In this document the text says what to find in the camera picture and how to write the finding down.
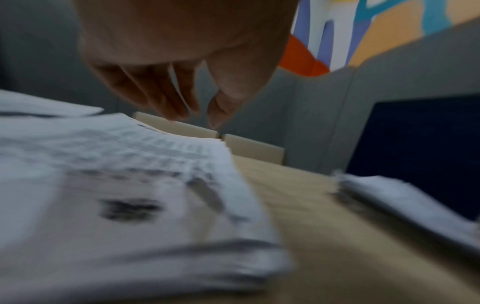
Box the person's left hand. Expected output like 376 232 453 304
74 0 301 130

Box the colourful wall mural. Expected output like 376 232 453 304
276 0 480 78

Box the stack of printed paper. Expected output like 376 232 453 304
0 112 294 304
0 89 105 118
331 170 480 257

